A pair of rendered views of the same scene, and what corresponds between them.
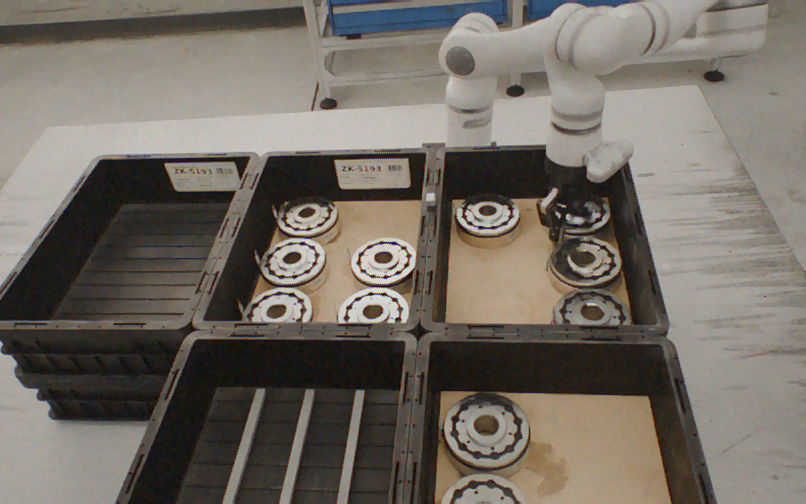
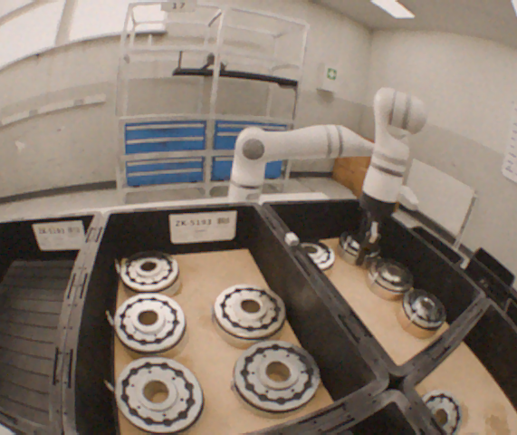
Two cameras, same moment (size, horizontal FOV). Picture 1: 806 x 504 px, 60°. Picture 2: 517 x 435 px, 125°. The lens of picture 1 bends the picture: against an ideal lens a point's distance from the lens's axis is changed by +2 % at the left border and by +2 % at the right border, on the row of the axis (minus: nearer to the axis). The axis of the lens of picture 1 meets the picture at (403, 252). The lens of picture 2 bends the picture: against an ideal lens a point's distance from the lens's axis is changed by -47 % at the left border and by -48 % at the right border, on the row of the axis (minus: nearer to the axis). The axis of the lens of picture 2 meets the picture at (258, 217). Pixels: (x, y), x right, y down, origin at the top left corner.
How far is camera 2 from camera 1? 0.75 m
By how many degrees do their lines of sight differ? 31
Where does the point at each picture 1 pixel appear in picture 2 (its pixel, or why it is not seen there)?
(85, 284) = not seen: outside the picture
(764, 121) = not seen: hidden behind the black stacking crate
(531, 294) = (373, 307)
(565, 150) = (391, 188)
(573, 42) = (408, 104)
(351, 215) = (186, 266)
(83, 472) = not seen: outside the picture
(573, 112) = (401, 158)
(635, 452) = (476, 372)
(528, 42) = (301, 138)
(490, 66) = (274, 152)
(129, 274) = (12, 324)
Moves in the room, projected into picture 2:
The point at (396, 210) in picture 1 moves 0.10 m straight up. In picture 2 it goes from (224, 259) to (226, 213)
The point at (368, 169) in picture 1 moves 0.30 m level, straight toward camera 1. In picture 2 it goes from (199, 223) to (304, 352)
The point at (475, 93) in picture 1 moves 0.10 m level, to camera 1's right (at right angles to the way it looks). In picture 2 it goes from (254, 175) to (284, 173)
